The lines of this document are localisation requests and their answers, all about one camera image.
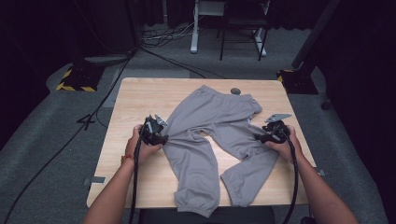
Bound grey pants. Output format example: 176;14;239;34
162;84;280;218

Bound left hand-held gripper black cable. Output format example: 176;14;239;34
128;124;148;224

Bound right hand-held gripper black cable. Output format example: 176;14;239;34
281;132;300;224

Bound black yellow striped stand base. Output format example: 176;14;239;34
55;63;106;92
276;68;319;95

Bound person's right hand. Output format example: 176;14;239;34
264;124;304;164

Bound grey metal pole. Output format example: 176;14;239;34
290;0;342;70

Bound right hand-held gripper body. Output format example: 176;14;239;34
262;113;293;145

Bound grey flat stand base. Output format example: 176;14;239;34
83;53;134;67

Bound hand-held gripper black cable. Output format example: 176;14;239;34
281;132;300;224
128;124;148;224

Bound person's left hand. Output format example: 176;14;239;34
124;124;163;164

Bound black metal chair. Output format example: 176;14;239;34
217;0;271;62

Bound long black floor cable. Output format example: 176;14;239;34
2;46;138;224

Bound white desk frame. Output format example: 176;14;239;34
190;0;272;58

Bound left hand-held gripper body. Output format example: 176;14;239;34
140;114;169;147

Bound bundle of floor cables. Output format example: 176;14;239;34
139;21;195;48

